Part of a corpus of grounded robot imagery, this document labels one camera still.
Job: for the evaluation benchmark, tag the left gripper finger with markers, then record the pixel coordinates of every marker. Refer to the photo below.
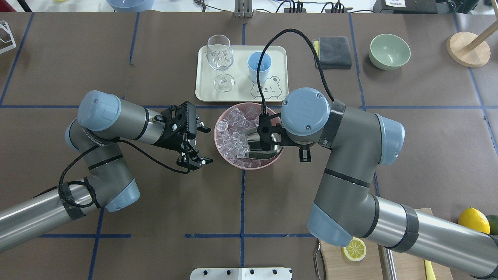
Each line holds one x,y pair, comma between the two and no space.
190,157
201,127

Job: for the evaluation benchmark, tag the stainless steel scoop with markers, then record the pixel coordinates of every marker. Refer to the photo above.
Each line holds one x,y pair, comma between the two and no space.
255,149

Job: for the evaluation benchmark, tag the clear wine glass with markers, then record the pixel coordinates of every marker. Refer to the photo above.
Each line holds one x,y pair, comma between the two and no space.
220,58

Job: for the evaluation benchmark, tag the yellow plastic knife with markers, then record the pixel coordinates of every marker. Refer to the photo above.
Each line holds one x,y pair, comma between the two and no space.
429,270

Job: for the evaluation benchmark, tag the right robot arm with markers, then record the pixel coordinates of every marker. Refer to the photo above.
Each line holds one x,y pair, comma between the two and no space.
344,208

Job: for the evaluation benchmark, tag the aluminium frame post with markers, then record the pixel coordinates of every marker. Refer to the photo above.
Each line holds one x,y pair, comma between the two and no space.
243,9

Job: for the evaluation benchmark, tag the pink plastic bowl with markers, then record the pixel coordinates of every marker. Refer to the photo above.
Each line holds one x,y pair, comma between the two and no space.
264,162

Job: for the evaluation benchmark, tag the wooden cutting board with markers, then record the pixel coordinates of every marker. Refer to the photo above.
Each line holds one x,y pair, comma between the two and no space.
338,267

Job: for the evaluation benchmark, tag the grey folded cloth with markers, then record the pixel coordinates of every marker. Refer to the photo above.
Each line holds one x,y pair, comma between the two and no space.
333,52

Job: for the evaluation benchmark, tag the white wire rack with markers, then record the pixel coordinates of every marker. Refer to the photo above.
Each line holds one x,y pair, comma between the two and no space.
7,41

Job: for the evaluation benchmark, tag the green lime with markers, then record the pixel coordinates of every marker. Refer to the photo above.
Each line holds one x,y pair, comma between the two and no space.
493,224

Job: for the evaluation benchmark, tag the green ceramic bowl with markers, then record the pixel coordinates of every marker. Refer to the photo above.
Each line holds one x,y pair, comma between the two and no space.
389,52

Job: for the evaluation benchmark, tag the wooden stand with pegs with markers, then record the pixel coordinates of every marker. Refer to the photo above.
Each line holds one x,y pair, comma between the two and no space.
474,25

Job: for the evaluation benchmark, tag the whole yellow lemon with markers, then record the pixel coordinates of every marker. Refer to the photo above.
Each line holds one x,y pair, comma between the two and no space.
474,219

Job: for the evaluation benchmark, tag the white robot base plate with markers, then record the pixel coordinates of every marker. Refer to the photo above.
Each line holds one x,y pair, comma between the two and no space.
265,273

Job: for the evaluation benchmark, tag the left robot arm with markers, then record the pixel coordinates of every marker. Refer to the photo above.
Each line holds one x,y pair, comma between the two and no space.
99,177

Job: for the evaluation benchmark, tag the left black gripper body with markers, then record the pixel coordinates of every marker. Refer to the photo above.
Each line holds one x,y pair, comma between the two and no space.
169,137

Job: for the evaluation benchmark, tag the half lemon slice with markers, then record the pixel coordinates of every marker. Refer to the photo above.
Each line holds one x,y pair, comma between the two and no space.
356,250

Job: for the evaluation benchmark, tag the steel cylindrical rod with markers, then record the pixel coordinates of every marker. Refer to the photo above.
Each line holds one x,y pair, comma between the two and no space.
387,263

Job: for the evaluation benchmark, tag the clear ice cubes pile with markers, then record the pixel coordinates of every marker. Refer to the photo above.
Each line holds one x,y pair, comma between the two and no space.
232,147

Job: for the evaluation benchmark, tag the light blue plastic cup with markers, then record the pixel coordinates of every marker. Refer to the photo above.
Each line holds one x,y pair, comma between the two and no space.
256,65

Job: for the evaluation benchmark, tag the cream bear tray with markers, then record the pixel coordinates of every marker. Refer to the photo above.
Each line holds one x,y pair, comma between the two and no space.
275,88

